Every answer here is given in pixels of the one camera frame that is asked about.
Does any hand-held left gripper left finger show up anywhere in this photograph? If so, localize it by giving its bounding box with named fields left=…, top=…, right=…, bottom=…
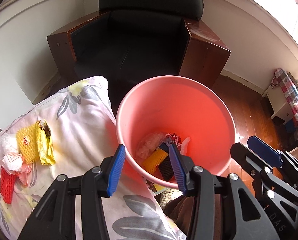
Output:
left=18, top=144, right=126, bottom=240

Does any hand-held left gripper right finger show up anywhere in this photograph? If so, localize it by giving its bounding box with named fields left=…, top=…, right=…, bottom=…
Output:
left=168, top=144, right=281, bottom=240

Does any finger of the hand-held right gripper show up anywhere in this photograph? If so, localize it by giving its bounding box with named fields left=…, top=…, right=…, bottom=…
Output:
left=248, top=135, right=298, bottom=200
left=230, top=142, right=298, bottom=207

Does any black foam net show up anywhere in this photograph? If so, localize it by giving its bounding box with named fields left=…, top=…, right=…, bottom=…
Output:
left=158, top=156, right=176, bottom=181

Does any plain yellow foam net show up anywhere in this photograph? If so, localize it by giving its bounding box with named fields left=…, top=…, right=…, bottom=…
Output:
left=142, top=149, right=169, bottom=174

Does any colourful patterned wrapper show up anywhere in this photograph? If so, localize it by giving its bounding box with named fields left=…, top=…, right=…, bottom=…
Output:
left=164, top=132, right=182, bottom=153

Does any clear plastic wrap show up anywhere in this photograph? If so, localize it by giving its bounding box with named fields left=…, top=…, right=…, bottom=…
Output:
left=136, top=132, right=166, bottom=159

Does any pink plastic bucket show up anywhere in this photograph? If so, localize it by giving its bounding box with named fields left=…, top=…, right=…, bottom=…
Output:
left=116, top=76, right=237, bottom=189

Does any yellow snack wrapper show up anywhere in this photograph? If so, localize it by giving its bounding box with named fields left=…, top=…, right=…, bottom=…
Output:
left=36, top=119, right=56, bottom=166

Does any yellow foam net red label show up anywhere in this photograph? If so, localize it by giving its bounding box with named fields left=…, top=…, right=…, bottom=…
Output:
left=16, top=123, right=41, bottom=164

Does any orange plastic bag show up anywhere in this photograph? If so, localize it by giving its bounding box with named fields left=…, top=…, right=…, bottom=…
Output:
left=15, top=164, right=32, bottom=187

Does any white wrapper with red print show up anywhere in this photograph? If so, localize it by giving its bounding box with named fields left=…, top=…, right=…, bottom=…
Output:
left=1, top=152, right=23, bottom=175

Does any white foam wrap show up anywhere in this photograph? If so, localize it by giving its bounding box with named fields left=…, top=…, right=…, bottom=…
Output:
left=0, top=133, right=18, bottom=155

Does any person's brown trouser leg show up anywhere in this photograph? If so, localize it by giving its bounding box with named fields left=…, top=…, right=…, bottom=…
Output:
left=163, top=195, right=224, bottom=240

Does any white small table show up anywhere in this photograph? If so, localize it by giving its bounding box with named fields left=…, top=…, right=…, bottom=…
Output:
left=261, top=84, right=298, bottom=125

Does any floral pink cloth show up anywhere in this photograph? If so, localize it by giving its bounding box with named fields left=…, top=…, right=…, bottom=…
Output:
left=0, top=76, right=187, bottom=240

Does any red checkered cloth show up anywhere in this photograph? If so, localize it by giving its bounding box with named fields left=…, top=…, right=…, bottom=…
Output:
left=271, top=68, right=298, bottom=140

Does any black leather wooden armchair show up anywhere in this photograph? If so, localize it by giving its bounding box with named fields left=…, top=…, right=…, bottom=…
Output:
left=46, top=0, right=231, bottom=100

